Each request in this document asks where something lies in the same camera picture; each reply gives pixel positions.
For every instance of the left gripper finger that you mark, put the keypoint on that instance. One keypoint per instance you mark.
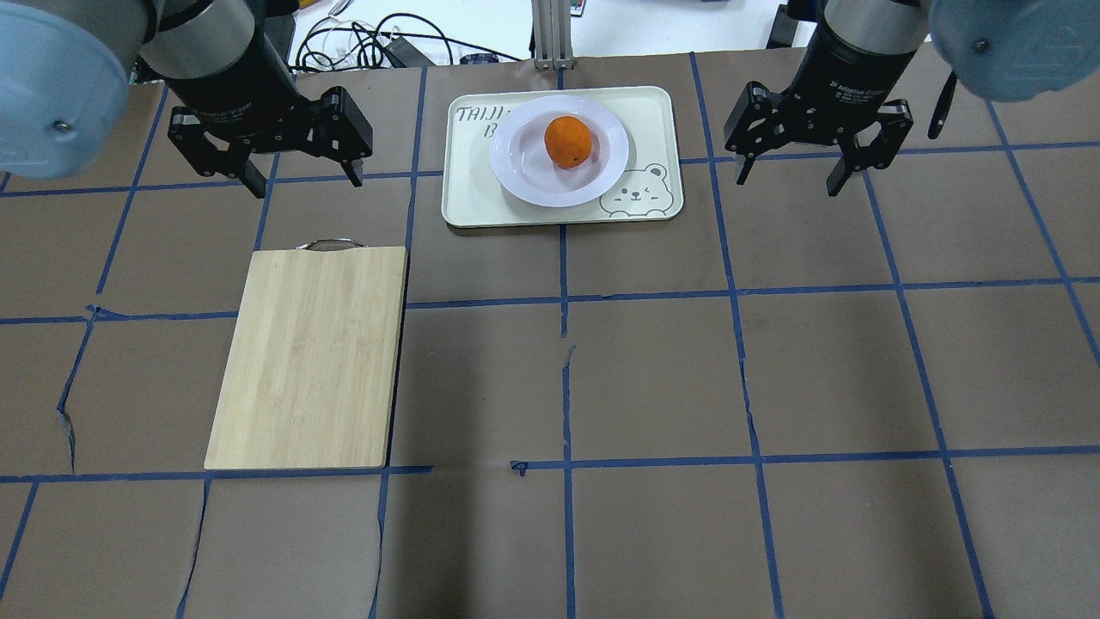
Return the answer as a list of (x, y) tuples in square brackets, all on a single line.
[(353, 169), (252, 179)]

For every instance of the aluminium frame post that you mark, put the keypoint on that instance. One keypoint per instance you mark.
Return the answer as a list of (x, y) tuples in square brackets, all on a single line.
[(551, 40)]

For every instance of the orange fruit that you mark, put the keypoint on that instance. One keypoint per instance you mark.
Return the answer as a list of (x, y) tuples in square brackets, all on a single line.
[(568, 142)]

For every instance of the white round plate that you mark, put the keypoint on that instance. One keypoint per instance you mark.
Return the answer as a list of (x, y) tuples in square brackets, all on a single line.
[(519, 161)]

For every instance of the black power adapter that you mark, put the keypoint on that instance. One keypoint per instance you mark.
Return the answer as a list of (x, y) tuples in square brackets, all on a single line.
[(785, 27)]

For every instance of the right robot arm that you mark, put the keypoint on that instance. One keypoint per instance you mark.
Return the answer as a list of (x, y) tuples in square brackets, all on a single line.
[(1007, 51)]

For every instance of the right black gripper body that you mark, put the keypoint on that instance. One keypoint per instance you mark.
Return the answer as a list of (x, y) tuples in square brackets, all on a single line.
[(846, 79)]

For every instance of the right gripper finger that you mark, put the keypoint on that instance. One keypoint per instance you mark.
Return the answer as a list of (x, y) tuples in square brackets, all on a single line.
[(846, 166), (745, 162)]

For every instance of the bamboo cutting board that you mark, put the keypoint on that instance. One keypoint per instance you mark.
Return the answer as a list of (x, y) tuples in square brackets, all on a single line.
[(310, 378)]

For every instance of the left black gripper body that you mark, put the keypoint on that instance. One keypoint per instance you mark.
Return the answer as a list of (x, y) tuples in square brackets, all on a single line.
[(230, 93)]

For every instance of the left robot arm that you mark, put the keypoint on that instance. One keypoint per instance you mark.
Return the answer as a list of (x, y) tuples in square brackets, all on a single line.
[(67, 67)]

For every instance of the cream bear tray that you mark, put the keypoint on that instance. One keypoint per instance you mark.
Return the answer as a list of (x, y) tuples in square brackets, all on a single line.
[(649, 190)]

